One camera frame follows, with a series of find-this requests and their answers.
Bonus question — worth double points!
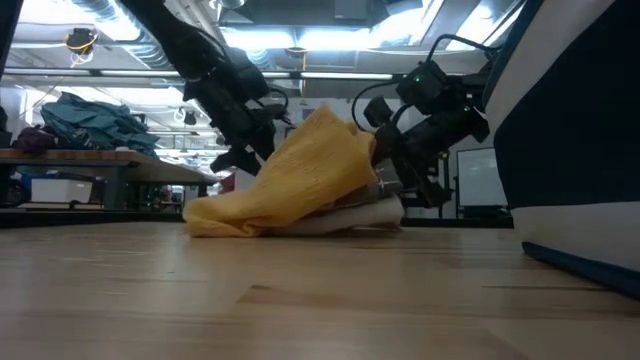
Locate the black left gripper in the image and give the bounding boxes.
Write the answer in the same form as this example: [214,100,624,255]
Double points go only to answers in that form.
[182,74,292,177]

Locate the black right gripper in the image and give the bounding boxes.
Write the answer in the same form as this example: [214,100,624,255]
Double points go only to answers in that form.
[363,94,491,210]

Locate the grey checked towel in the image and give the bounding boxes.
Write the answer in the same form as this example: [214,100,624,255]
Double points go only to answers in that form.
[333,158,404,209]

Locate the mustard yellow towel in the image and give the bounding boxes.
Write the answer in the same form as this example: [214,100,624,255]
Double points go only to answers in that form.
[182,103,380,239]

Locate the white checked towel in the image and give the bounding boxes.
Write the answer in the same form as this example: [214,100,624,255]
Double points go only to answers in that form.
[267,196,406,237]

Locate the blue fabric bin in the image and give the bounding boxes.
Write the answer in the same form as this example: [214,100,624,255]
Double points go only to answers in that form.
[481,0,640,301]

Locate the whiteboard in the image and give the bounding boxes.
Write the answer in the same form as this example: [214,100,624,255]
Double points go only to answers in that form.
[455,146,509,209]

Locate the ceiling light strip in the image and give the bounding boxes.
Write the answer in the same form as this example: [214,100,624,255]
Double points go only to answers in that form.
[0,67,401,82]

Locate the wooden workbench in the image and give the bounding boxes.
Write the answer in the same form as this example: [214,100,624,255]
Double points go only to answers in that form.
[0,148,220,212]

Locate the teal bag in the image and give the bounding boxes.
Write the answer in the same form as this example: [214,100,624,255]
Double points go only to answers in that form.
[39,92,161,157]

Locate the white storage box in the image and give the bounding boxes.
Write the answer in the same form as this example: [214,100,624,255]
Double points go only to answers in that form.
[29,177,96,205]

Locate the maroon bag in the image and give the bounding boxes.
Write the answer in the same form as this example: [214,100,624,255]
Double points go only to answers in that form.
[12,124,59,155]

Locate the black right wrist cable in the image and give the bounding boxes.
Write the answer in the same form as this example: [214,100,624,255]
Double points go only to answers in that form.
[350,32,502,134]

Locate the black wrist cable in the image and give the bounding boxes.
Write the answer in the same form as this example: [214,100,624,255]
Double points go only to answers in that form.
[254,87,296,127]
[350,32,502,134]

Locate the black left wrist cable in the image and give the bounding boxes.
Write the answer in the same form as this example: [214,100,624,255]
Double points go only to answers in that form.
[254,87,296,127]

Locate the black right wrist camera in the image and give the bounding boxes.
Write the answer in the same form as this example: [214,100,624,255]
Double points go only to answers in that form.
[396,59,452,116]

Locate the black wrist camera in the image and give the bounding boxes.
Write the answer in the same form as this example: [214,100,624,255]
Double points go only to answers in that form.
[222,47,272,104]
[396,59,452,116]

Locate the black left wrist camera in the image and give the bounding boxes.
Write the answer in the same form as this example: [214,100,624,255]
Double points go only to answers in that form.
[222,47,272,104]

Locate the black table frame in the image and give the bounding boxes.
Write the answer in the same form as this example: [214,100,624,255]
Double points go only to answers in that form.
[0,208,515,230]

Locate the black round device yellow cable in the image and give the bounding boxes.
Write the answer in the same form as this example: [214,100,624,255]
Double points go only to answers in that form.
[63,27,100,57]

